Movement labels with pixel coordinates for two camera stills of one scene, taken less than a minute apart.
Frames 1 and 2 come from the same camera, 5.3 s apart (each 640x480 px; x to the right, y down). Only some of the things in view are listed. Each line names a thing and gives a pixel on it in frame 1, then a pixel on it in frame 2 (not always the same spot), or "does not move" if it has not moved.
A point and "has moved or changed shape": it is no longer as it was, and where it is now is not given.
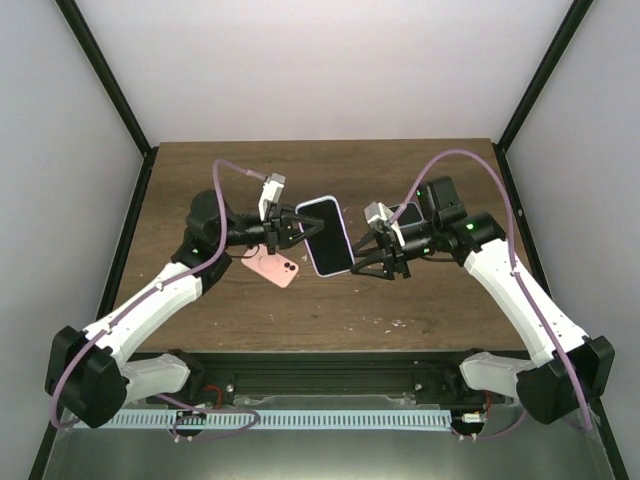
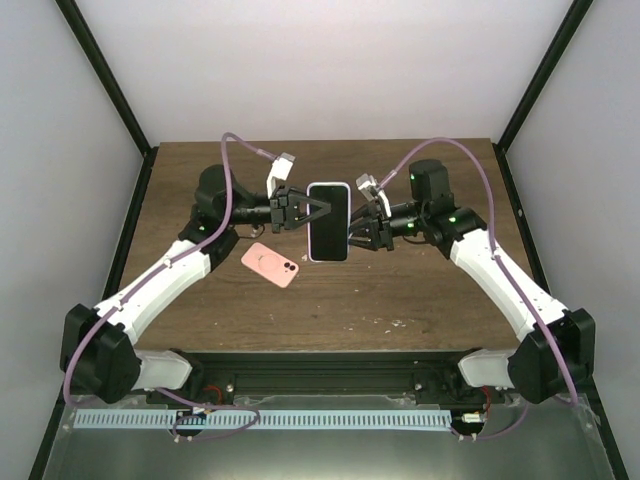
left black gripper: x=279 y=229 -> x=284 y=205
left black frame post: x=115 y=91 does not move
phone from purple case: x=330 y=250 has moved or changed shape
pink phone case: x=274 y=267 does not move
